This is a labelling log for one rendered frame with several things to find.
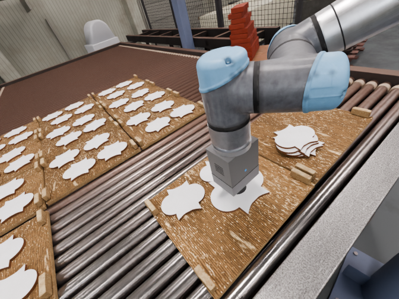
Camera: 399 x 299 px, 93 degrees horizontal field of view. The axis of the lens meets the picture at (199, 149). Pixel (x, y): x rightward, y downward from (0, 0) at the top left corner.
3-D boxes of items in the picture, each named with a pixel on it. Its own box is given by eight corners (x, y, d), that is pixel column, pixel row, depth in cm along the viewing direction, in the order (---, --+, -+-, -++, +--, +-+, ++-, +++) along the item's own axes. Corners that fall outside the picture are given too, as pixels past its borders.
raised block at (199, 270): (218, 288, 42) (215, 285, 40) (212, 295, 41) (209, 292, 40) (200, 267, 46) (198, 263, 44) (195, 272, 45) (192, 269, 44)
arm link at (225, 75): (251, 57, 22) (184, 66, 25) (253, 132, 29) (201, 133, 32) (255, 39, 28) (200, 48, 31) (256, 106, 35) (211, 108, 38)
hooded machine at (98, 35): (124, 73, 550) (99, 18, 464) (134, 75, 514) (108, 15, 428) (103, 82, 520) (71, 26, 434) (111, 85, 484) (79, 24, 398)
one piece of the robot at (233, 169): (224, 108, 41) (231, 161, 51) (192, 129, 37) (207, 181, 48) (263, 122, 34) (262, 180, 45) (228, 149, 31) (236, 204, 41)
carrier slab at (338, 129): (371, 120, 73) (373, 117, 72) (314, 185, 57) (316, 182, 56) (287, 99, 96) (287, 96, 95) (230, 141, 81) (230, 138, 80)
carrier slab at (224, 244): (314, 187, 57) (315, 183, 56) (217, 302, 42) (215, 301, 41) (229, 142, 80) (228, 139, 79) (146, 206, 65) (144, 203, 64)
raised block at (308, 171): (315, 176, 58) (317, 170, 56) (312, 180, 57) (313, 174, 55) (296, 167, 62) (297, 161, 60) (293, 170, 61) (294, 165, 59)
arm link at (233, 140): (198, 123, 35) (230, 103, 38) (203, 142, 38) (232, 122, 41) (228, 138, 30) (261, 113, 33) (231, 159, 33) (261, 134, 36)
